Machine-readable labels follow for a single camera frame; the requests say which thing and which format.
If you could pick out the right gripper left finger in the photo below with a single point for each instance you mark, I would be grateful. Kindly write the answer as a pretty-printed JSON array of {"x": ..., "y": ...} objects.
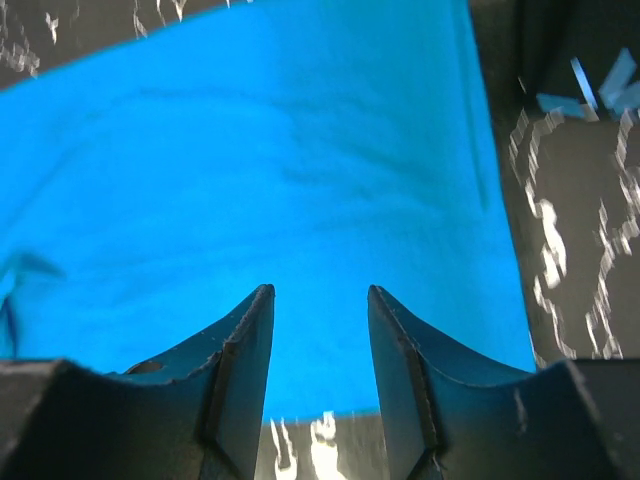
[{"x": 192, "y": 412}]

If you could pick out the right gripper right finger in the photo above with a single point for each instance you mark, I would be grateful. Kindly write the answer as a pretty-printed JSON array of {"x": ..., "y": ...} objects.
[{"x": 449, "y": 412}]

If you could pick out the blue t-shirt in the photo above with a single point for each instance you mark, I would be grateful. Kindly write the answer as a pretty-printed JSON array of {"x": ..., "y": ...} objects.
[{"x": 321, "y": 147}]

